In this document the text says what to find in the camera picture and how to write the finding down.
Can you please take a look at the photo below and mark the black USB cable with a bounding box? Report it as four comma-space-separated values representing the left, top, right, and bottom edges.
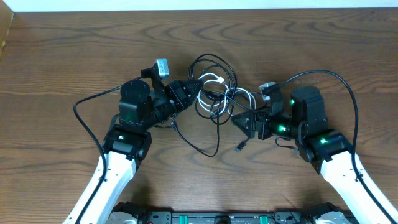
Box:
167, 53, 268, 157

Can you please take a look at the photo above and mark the white USB cable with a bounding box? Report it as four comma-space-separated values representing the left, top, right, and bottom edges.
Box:
197, 72, 257, 116

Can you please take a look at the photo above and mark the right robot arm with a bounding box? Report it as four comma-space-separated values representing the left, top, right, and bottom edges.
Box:
232, 83, 397, 223

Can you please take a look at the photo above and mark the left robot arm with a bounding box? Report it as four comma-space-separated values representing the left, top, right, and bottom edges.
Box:
65, 78, 203, 223

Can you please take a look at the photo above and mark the right camera black cable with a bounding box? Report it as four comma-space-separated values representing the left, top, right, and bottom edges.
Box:
267, 69, 396, 224

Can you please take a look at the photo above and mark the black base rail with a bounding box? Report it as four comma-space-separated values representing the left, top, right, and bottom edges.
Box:
106, 202, 358, 224

